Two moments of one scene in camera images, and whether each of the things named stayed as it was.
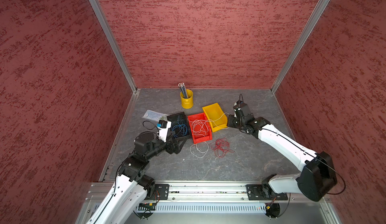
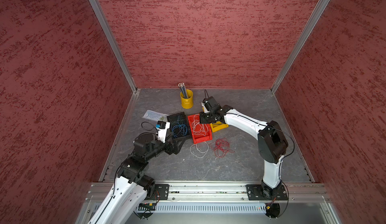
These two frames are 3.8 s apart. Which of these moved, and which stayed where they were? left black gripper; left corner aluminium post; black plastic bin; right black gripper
Moved: right black gripper
Stayed: left corner aluminium post; black plastic bin; left black gripper
